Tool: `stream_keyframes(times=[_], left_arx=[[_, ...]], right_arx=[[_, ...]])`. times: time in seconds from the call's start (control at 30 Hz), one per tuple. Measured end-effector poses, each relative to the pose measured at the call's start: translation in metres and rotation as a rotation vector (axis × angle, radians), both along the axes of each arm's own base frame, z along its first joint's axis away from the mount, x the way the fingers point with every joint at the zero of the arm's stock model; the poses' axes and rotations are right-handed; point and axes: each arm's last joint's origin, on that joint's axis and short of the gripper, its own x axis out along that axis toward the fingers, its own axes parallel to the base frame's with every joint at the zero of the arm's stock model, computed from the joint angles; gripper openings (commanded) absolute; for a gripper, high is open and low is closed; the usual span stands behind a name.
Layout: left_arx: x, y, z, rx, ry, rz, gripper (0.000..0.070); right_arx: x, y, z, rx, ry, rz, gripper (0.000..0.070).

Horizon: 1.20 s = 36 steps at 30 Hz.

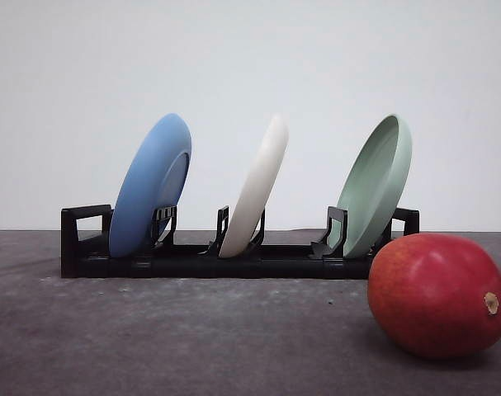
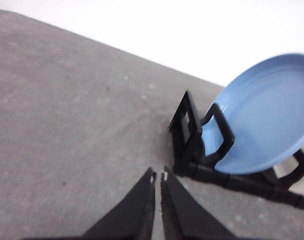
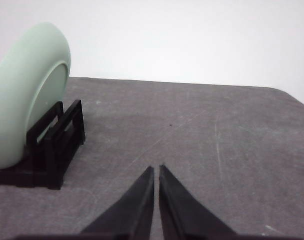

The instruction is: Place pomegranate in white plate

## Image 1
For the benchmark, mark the white plate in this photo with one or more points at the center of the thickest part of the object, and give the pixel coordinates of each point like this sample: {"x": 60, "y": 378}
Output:
{"x": 254, "y": 189}

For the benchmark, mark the blue plate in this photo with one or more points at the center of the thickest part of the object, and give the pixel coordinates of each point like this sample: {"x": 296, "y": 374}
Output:
{"x": 155, "y": 179}

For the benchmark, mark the green plate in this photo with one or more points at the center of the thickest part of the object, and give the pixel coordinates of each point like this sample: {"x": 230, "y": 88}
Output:
{"x": 373, "y": 186}

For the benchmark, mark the black plate rack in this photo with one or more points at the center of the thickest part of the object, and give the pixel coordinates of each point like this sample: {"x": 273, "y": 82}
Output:
{"x": 85, "y": 240}

